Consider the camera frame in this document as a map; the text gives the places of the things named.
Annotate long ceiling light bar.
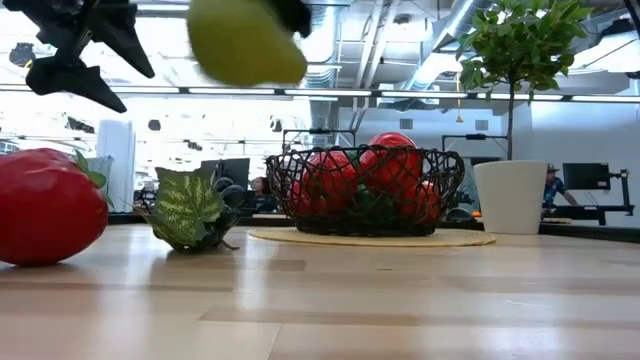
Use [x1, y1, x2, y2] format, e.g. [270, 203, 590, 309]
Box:
[0, 83, 640, 104]

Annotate round woven straw mat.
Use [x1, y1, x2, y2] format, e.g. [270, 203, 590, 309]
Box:
[247, 227, 497, 248]

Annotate dark brown wire basket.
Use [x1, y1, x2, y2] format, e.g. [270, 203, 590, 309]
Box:
[264, 144, 466, 238]

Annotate person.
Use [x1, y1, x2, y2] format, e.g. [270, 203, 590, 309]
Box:
[249, 175, 274, 199]
[542, 163, 579, 209]

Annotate silver ribbed ventilation duct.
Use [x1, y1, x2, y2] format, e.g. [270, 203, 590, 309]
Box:
[299, 0, 346, 146]

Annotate black computer monitor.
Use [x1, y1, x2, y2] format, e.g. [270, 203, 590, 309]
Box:
[200, 157, 251, 194]

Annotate green pear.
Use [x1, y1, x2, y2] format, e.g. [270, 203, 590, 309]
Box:
[186, 0, 309, 87]

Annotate green plant in white pot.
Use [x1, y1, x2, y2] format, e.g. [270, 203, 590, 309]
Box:
[457, 0, 596, 236]

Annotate large smooth silver duct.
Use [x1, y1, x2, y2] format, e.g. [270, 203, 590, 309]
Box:
[399, 0, 496, 104]

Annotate green lime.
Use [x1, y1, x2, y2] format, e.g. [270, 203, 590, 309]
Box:
[354, 184, 396, 226]

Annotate black monitor on arm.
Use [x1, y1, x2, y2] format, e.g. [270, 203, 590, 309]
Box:
[562, 162, 612, 191]

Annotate black grapes with leaf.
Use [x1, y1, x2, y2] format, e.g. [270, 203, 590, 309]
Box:
[142, 166, 247, 253]

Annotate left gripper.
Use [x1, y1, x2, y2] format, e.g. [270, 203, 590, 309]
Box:
[2, 0, 157, 115]

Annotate yellow hanging pendant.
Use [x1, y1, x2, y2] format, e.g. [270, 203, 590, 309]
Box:
[453, 74, 464, 124]

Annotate black round ceiling lamp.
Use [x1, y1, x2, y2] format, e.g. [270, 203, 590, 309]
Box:
[8, 42, 37, 69]

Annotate black metal rack frame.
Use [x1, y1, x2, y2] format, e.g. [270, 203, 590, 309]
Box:
[441, 133, 510, 161]

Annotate red apple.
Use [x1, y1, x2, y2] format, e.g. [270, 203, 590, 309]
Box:
[399, 179, 441, 224]
[358, 131, 424, 194]
[299, 151, 359, 211]

